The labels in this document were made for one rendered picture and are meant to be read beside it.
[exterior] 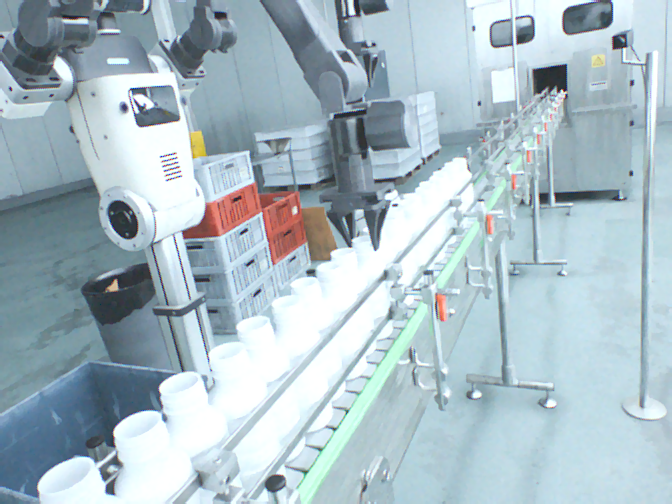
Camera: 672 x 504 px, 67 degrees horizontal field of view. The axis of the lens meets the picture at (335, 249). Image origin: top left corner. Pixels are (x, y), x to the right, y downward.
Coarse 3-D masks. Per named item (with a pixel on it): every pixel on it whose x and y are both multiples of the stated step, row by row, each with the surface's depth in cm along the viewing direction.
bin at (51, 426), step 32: (64, 384) 100; (96, 384) 106; (128, 384) 101; (160, 384) 97; (0, 416) 89; (32, 416) 94; (64, 416) 100; (96, 416) 106; (128, 416) 105; (0, 448) 89; (32, 448) 94; (64, 448) 100; (0, 480) 89; (32, 480) 94
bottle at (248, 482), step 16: (224, 352) 52; (240, 352) 52; (224, 368) 49; (240, 368) 49; (224, 384) 49; (240, 384) 50; (256, 384) 51; (208, 400) 51; (224, 400) 49; (240, 400) 49; (256, 400) 50; (240, 416) 49; (272, 416) 53; (256, 432) 50; (272, 432) 52; (240, 448) 50; (256, 448) 51; (272, 448) 52; (240, 464) 51; (256, 464) 51; (256, 480) 51
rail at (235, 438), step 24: (504, 144) 193; (480, 168) 151; (480, 192) 152; (312, 360) 59; (288, 384) 54; (336, 384) 64; (264, 408) 50; (240, 432) 47; (288, 456) 54; (192, 480) 41; (264, 480) 50
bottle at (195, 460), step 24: (168, 384) 47; (192, 384) 47; (168, 408) 45; (192, 408) 45; (216, 408) 48; (168, 432) 45; (192, 432) 45; (216, 432) 46; (192, 456) 44; (240, 480) 49
